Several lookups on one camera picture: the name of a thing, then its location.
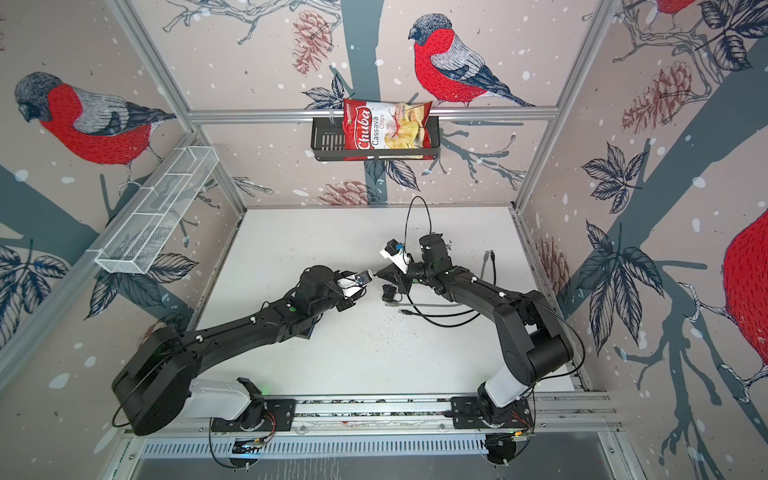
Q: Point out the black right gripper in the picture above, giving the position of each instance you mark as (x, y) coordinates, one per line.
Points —
(400, 279)

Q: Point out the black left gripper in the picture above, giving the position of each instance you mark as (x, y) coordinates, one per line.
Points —
(349, 302)

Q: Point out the black power adapter with cord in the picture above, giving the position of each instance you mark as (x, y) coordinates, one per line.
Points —
(391, 294)

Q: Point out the black network switch box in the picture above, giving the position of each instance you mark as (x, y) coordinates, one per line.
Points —
(306, 329)

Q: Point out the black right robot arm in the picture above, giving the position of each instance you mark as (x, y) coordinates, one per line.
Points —
(531, 336)

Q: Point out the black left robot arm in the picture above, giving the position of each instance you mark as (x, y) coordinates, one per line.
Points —
(161, 382)

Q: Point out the red cassava chips bag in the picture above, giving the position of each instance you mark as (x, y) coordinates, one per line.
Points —
(378, 126)

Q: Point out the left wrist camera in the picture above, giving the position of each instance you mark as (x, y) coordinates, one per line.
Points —
(350, 280)

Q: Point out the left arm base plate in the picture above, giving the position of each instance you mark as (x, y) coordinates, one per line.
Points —
(268, 415)

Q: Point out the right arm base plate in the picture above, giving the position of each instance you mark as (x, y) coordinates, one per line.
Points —
(473, 412)

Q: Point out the black wall basket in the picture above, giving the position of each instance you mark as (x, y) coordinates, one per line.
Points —
(328, 144)

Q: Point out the aluminium mounting rail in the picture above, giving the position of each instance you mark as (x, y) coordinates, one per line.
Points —
(421, 414)

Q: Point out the white wire mesh shelf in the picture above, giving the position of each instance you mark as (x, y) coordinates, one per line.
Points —
(138, 241)

